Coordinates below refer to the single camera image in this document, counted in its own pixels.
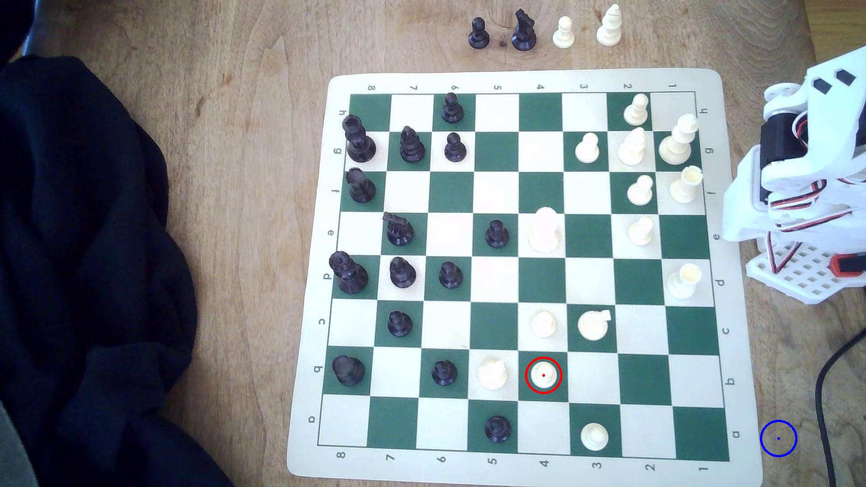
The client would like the white grid robot base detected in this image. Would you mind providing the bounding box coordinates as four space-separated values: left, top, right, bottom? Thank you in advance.
746 233 866 305

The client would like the green and cream chess mat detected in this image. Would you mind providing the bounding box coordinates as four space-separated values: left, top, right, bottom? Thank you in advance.
286 68 764 487

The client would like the black knight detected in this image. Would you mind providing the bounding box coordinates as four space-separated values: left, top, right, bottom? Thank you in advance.
511 8 538 52
382 211 415 247

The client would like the black pawn d7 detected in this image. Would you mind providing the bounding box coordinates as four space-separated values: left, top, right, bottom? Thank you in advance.
389 256 418 289

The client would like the black rook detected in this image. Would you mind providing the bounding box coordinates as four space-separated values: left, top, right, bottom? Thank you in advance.
345 167 377 204
332 356 366 388

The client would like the black bishop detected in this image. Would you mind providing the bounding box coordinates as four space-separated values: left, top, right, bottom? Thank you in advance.
399 126 426 164

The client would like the white knight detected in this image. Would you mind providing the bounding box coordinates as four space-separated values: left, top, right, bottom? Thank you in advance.
478 359 509 391
577 309 613 342

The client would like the white bishop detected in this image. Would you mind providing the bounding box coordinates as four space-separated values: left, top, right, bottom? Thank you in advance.
617 126 647 166
596 3 623 47

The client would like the white rook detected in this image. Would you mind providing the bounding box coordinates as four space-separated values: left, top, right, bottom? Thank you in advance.
666 263 703 300
670 165 705 204

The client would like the white king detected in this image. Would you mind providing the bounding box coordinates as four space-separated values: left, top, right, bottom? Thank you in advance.
658 114 700 166

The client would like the black cloth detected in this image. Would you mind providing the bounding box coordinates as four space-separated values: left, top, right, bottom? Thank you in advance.
0 54 234 487

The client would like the orange red base clamp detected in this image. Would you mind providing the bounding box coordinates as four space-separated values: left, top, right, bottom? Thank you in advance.
831 253 866 278

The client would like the long black cable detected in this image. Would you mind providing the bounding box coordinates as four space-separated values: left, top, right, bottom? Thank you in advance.
815 328 866 487

